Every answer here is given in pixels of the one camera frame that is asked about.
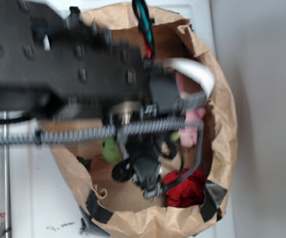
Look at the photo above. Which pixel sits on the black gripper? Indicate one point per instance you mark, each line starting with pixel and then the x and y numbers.
pixel 150 110

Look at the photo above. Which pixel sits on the green plush animal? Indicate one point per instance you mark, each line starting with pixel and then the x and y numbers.
pixel 112 152

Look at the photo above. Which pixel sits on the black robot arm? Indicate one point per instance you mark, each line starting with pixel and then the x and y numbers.
pixel 65 82

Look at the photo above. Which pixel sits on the brown paper bag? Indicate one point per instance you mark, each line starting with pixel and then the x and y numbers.
pixel 119 208

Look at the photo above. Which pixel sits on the pink plush bunny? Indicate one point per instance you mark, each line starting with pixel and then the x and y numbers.
pixel 188 138

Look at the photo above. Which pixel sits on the red plush toy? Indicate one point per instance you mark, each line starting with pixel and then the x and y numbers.
pixel 188 193

